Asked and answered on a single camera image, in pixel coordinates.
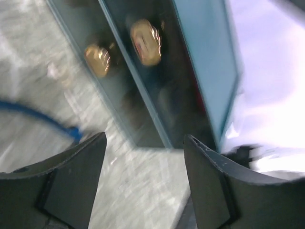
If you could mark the teal tool box with drawer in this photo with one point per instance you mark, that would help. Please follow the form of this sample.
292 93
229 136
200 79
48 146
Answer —
166 67

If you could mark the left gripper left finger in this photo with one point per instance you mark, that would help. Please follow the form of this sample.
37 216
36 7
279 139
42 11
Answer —
56 193

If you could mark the blue handled pliers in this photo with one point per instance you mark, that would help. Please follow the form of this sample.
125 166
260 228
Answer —
73 132

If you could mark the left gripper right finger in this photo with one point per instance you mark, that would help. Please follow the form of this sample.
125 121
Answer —
227 195

